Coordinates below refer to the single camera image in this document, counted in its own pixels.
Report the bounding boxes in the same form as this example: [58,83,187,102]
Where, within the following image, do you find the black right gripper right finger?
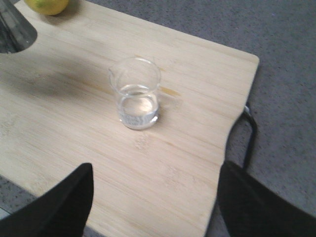
[217,161,316,237]

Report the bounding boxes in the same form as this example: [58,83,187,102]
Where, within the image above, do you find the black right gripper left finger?
[0,163,94,237]

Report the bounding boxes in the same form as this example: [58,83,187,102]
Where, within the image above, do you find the small glass beaker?
[108,57,161,130]

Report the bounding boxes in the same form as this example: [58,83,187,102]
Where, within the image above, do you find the steel hourglass jigger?
[0,0,38,54]

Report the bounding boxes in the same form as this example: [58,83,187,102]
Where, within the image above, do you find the light wooden cutting board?
[0,0,260,237]

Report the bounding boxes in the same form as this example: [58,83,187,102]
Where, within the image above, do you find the yellow lemon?
[24,0,70,15]

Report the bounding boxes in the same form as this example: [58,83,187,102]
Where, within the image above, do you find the black cutting board handle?
[242,103,258,171]

